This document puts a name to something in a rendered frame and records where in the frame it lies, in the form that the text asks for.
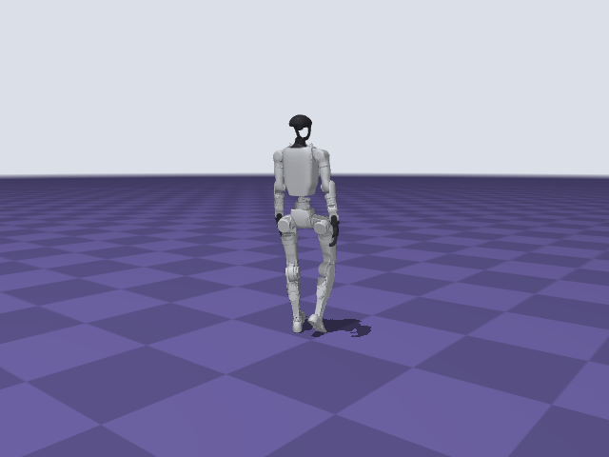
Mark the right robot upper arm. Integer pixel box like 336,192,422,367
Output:
312,149,332,193

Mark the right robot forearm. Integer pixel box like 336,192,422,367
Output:
324,181,339,222

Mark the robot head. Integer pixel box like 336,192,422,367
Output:
289,114,312,149

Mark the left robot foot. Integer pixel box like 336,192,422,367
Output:
292,310,305,333

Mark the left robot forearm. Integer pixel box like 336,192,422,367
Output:
274,181,285,218

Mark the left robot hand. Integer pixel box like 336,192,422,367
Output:
275,213,283,236

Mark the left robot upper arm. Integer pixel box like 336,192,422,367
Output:
273,149,286,191

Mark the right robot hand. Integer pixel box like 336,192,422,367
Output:
329,215,340,247

